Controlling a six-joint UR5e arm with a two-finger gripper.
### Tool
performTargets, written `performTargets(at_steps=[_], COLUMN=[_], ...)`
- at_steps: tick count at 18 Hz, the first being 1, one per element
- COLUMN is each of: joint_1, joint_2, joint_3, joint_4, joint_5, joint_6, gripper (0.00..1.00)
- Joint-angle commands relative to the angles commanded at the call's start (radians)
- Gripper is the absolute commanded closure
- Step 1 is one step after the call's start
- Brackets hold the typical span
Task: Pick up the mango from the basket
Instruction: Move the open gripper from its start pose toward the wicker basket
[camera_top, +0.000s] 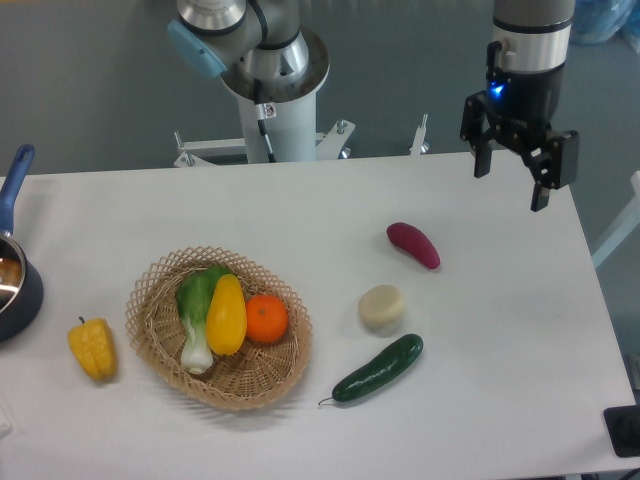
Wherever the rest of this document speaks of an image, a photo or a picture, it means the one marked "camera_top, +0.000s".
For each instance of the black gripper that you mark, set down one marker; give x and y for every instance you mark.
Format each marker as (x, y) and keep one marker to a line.
(516, 111)

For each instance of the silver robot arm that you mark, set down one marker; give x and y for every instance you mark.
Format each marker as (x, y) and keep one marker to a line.
(274, 67)

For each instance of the yellow mango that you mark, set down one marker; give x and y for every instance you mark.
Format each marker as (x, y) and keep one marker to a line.
(226, 321)

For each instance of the woven wicker basket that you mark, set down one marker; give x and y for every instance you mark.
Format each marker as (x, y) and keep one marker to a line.
(258, 373)

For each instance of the purple sweet potato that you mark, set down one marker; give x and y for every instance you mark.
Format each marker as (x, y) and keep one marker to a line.
(415, 243)

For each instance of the blue plastic bag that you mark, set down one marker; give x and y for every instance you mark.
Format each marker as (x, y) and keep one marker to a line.
(596, 21)

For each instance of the cream round cake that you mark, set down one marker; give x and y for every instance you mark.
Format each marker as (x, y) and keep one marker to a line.
(381, 306)

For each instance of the green cucumber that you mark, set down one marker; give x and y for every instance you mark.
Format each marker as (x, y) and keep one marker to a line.
(389, 364)

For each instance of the black device at corner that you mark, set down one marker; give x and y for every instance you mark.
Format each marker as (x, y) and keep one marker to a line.
(623, 428)

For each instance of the orange fruit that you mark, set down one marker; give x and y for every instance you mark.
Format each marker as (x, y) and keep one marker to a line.
(267, 318)

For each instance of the green bok choy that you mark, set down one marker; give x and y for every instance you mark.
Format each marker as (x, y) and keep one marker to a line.
(193, 298)

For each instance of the yellow bell pepper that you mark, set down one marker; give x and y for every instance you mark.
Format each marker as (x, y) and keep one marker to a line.
(91, 343)

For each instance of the white frame at right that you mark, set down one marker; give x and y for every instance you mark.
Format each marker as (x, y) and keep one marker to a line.
(620, 228)

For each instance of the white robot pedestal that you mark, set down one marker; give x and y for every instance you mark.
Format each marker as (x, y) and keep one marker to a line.
(272, 132)

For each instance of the dark pot blue handle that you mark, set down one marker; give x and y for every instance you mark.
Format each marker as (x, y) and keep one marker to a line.
(22, 289)

